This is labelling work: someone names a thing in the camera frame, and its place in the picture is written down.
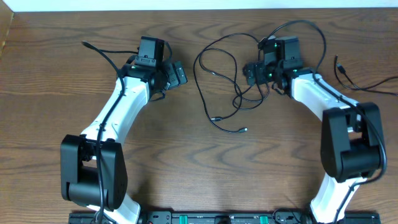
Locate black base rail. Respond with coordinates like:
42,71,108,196
67,209,381,224

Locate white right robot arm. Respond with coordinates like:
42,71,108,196
243,36,386,223

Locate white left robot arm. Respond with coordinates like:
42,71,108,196
60,36,187,223

